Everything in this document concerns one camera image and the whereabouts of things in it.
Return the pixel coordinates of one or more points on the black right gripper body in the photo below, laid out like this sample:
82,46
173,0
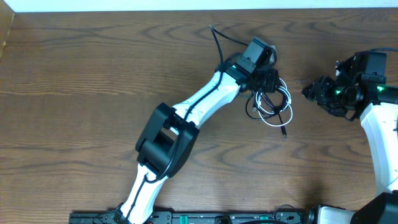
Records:
333,98

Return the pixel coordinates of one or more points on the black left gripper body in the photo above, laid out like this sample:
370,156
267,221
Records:
264,83

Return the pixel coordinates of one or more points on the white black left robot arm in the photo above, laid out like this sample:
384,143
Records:
171,131

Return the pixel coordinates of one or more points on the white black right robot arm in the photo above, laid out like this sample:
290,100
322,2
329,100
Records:
360,86

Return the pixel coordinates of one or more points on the brown cardboard panel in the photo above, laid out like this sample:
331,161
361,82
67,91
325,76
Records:
6,19

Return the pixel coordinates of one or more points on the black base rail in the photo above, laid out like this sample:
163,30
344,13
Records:
284,215

